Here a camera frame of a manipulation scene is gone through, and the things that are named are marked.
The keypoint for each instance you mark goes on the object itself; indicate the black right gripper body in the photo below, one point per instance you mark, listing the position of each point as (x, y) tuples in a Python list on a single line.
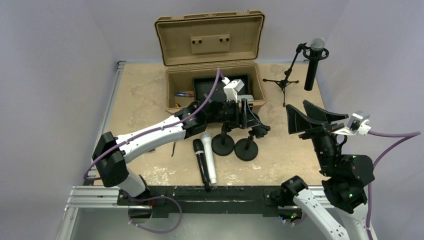
[(324, 130)]

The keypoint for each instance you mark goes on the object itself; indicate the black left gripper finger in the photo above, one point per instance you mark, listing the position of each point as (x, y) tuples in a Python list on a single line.
[(254, 121), (247, 120)]

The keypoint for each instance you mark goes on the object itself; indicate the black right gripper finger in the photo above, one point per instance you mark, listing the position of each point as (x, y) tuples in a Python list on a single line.
[(298, 122), (317, 113)]

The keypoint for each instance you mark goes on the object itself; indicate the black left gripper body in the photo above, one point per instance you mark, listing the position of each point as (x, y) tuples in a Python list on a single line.
[(233, 118)]

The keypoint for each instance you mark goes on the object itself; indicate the black round-base mic stand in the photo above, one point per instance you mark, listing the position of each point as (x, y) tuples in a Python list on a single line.
[(222, 144)]

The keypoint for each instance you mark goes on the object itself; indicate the white handheld microphone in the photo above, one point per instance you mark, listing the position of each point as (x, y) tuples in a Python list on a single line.
[(209, 157)]

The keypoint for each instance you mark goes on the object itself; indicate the black handheld microphone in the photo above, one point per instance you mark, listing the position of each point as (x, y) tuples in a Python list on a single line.
[(201, 159)]

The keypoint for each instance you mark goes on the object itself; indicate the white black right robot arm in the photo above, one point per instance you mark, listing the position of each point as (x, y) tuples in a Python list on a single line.
[(347, 175)]

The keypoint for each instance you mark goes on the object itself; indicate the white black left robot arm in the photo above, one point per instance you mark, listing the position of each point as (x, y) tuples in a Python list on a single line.
[(112, 153)]

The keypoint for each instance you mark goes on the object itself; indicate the silver-head black microphone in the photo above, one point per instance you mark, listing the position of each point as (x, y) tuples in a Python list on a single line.
[(315, 52)]

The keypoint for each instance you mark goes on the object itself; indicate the grey plastic case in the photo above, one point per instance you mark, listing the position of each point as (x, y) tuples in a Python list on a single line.
[(246, 96)]

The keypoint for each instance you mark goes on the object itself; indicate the red blue screwdriver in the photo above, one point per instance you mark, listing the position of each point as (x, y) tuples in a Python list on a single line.
[(184, 94)]

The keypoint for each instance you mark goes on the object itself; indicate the yellow tape measure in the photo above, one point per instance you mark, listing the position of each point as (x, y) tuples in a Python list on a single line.
[(173, 149)]

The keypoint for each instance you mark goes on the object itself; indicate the tan plastic toolbox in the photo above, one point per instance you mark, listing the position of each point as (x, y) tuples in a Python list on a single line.
[(195, 45)]

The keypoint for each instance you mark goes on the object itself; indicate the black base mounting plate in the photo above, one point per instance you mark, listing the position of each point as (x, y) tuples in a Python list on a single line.
[(248, 200)]

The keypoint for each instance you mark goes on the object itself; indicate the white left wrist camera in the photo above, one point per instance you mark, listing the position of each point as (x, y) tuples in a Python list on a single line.
[(231, 88)]

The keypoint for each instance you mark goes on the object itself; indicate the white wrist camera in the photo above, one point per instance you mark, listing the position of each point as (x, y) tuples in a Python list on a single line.
[(358, 125), (231, 88)]

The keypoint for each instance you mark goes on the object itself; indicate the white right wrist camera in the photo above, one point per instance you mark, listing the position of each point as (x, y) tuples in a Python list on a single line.
[(358, 125)]

